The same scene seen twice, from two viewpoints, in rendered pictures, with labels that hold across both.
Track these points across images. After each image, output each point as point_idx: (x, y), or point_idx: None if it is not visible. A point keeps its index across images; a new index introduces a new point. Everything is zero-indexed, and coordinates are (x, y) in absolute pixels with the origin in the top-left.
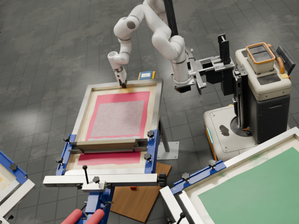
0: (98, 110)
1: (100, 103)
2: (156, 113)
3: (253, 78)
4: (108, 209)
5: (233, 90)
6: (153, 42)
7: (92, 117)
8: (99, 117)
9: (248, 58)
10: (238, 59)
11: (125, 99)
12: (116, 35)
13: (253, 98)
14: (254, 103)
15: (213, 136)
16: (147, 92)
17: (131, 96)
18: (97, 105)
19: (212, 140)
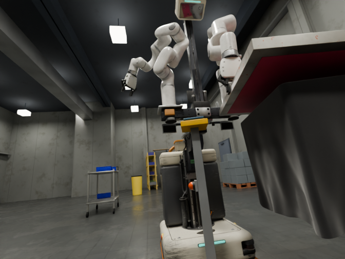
0: (315, 68)
1: (292, 70)
2: None
3: (202, 149)
4: None
5: None
6: (237, 52)
7: (342, 60)
8: (330, 70)
9: (181, 146)
10: (172, 154)
11: (264, 94)
12: (235, 21)
13: (210, 164)
14: (212, 167)
15: (215, 237)
16: (241, 108)
17: (254, 99)
18: (301, 66)
19: (222, 240)
